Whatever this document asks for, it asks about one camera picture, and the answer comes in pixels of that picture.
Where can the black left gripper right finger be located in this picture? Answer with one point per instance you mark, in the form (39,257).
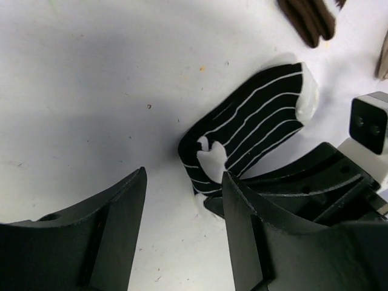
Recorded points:
(273,249)

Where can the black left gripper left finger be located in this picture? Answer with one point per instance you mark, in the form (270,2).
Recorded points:
(87,246)

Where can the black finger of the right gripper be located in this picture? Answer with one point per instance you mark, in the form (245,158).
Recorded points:
(324,186)

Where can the black white striped ankle sock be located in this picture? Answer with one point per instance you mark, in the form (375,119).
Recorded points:
(260,115)

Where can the beige red reindeer sock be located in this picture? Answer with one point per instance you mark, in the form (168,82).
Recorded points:
(382,64)

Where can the mustard yellow striped sock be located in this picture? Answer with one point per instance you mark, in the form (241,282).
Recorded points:
(312,19)

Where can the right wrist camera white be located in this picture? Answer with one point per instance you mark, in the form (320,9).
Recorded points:
(367,144)

